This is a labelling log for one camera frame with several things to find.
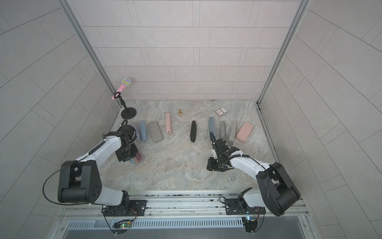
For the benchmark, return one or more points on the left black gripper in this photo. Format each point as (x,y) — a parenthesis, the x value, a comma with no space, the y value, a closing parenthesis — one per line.
(123,158)

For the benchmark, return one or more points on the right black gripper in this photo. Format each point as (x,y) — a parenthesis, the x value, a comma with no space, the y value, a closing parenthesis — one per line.
(210,165)

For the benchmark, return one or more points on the purple fabric glasses case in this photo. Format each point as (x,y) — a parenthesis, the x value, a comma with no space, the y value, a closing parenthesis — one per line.
(138,139)

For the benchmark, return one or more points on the tan blue glasses case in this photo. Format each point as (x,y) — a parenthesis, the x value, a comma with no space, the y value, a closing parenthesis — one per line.
(143,131)

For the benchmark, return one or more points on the blue case pink glasses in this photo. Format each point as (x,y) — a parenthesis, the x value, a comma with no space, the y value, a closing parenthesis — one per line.
(137,158)

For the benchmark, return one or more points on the beige glasses case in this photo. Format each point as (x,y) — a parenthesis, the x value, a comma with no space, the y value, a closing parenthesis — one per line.
(223,130)

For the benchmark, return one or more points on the black tan case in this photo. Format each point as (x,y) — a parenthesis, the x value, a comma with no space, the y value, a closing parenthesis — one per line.
(193,133)

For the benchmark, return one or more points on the pink grey case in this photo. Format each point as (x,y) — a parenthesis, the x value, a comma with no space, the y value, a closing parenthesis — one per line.
(168,124)

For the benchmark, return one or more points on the teal folding glasses case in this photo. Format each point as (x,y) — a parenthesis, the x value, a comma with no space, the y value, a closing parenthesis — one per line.
(232,133)

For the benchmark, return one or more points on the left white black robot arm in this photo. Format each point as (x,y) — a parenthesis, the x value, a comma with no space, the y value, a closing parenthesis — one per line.
(79,180)

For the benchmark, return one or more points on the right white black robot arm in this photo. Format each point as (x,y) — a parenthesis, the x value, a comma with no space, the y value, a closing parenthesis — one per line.
(277,191)

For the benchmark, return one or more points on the black microphone stand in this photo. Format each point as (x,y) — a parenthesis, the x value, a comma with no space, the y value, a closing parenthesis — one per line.
(128,112)

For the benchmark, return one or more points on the small pink card box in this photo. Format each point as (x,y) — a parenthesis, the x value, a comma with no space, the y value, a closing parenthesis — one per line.
(221,111)

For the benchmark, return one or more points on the pink toy microphone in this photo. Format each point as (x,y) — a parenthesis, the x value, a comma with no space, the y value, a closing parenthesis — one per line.
(126,82)

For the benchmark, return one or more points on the right circuit board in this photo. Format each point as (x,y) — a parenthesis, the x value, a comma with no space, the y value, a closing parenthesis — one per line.
(250,224)

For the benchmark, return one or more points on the circuit board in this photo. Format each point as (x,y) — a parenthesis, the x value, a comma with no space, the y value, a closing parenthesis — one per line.
(250,224)
(125,224)

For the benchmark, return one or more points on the left circuit board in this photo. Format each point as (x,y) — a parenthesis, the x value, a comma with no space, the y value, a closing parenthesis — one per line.
(125,224)

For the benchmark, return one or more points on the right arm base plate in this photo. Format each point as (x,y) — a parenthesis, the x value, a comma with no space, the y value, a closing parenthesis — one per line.
(238,207)

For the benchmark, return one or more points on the aluminium rail frame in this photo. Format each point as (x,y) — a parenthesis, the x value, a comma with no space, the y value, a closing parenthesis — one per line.
(182,215)

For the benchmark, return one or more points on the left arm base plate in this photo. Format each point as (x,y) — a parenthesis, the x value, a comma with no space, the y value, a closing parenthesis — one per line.
(132,208)

